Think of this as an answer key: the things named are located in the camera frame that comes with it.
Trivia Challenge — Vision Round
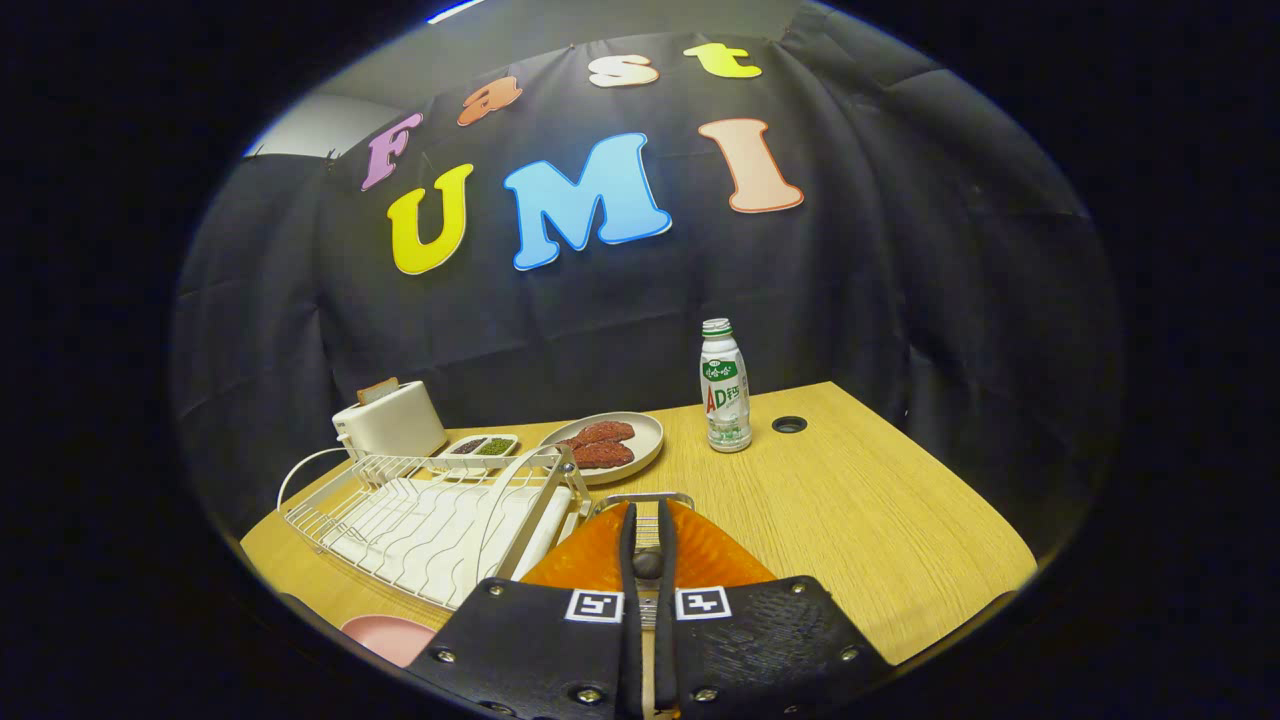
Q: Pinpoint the white wire dish rack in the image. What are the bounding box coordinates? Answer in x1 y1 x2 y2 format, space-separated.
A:
277 445 593 613

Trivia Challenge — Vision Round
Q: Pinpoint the wooden-handled metal spoon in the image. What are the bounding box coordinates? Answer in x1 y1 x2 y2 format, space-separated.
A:
630 545 666 719

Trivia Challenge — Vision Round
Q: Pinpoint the metal wire cutlery basket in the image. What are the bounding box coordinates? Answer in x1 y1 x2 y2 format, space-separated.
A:
590 492 696 551

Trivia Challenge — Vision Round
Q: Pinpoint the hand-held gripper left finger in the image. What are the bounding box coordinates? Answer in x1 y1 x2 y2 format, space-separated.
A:
405 500 641 719

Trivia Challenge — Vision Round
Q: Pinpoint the white toaster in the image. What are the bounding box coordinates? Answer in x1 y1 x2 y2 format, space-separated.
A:
332 380 449 461

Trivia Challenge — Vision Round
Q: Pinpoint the white drink bottle green label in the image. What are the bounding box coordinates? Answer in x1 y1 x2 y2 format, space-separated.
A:
700 318 753 454

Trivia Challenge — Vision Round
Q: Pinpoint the white drip tray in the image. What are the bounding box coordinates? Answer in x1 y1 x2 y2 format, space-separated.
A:
325 480 576 609

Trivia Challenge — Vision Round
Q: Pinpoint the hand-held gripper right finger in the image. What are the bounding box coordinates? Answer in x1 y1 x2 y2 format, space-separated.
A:
655 498 893 719

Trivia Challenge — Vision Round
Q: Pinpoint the white divided tray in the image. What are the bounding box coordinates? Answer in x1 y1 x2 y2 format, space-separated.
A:
425 433 521 476

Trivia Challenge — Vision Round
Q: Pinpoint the beige plate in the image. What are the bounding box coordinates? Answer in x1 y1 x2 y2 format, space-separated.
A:
540 411 666 487

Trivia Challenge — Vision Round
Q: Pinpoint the pink plate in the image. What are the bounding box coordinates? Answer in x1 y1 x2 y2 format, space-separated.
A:
340 614 438 669

